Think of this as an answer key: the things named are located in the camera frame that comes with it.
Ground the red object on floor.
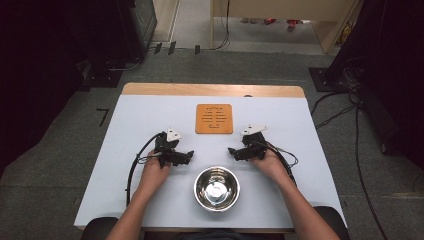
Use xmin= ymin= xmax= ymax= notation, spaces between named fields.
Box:
xmin=286 ymin=18 xmax=302 ymax=32

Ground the black floor cable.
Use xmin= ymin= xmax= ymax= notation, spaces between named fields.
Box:
xmin=310 ymin=89 xmax=389 ymax=240

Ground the white table cover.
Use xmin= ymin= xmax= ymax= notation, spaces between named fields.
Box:
xmin=73 ymin=94 xmax=348 ymax=232

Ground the dark stand base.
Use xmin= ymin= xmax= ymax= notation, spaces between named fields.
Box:
xmin=77 ymin=59 xmax=124 ymax=92

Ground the orange wooden trivet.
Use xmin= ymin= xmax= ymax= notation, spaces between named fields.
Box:
xmin=194 ymin=103 xmax=234 ymax=135

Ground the person's left hand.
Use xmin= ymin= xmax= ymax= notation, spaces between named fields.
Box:
xmin=137 ymin=149 xmax=172 ymax=198

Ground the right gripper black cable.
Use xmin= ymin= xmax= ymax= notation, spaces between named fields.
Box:
xmin=263 ymin=140 xmax=300 ymax=188

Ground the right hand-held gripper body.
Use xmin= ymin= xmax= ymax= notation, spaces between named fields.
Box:
xmin=240 ymin=124 xmax=269 ymax=161

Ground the black cabinet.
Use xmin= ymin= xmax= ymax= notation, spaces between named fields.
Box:
xmin=113 ymin=0 xmax=159 ymax=63

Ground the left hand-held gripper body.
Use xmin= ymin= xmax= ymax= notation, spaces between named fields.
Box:
xmin=153 ymin=127 xmax=183 ymax=169

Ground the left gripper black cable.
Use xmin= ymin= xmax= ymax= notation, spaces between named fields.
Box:
xmin=125 ymin=131 xmax=167 ymax=208

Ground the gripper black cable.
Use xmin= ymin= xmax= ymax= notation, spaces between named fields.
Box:
xmin=263 ymin=140 xmax=300 ymax=188
xmin=125 ymin=131 xmax=167 ymax=208

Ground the light wooden desk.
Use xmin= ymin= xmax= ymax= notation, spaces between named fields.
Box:
xmin=209 ymin=0 xmax=364 ymax=55

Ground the black stand base plate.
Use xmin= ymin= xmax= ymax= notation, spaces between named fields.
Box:
xmin=308 ymin=66 xmax=355 ymax=94

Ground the stainless steel bowl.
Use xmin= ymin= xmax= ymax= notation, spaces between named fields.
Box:
xmin=193 ymin=165 xmax=241 ymax=213

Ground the person's right hand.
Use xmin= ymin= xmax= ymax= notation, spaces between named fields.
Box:
xmin=249 ymin=148 xmax=292 ymax=188

